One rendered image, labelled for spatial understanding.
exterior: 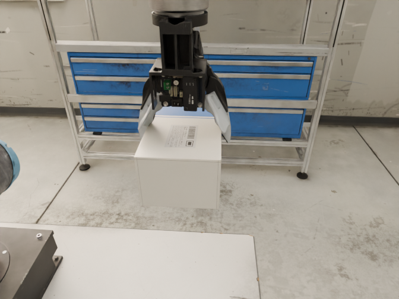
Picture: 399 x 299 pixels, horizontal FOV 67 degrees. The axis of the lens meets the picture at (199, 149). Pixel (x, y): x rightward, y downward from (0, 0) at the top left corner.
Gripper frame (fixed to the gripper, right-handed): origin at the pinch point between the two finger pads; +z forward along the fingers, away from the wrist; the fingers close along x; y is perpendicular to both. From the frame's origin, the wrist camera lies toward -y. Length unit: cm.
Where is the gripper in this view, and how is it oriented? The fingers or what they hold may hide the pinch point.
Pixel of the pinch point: (185, 138)
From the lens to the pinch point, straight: 50.8
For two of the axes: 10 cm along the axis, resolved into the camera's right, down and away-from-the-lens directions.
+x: 10.0, 0.4, -0.5
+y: -0.6, 5.4, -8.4
